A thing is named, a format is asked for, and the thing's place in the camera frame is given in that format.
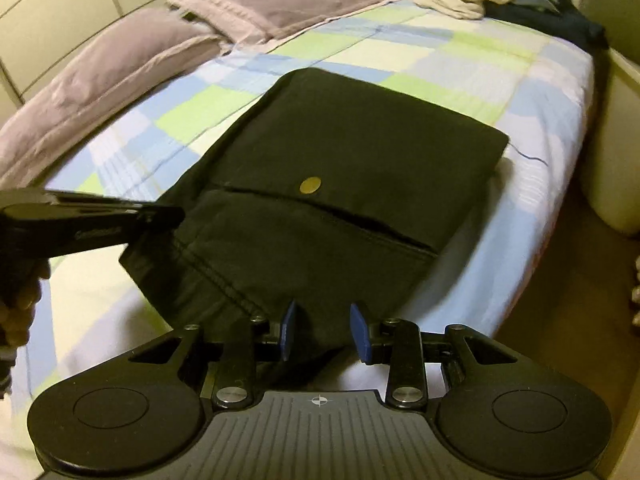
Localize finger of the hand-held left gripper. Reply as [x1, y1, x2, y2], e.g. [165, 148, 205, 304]
[47, 189, 186, 231]

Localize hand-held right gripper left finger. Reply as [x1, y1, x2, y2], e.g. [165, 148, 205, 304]
[127, 301, 300, 409]

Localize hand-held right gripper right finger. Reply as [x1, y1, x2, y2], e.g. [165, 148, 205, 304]
[350, 302, 519, 409]

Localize black pants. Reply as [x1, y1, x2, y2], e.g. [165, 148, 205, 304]
[119, 67, 511, 361]

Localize person's left hand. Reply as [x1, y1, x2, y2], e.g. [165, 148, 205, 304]
[0, 259, 52, 347]

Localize cream panelled headboard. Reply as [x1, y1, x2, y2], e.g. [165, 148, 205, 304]
[0, 0, 228, 107]

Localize checkered bed sheet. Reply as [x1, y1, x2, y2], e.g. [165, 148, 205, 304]
[0, 0, 597, 461]

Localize dark navy garment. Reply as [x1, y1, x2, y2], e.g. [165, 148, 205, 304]
[470, 0, 609, 52]

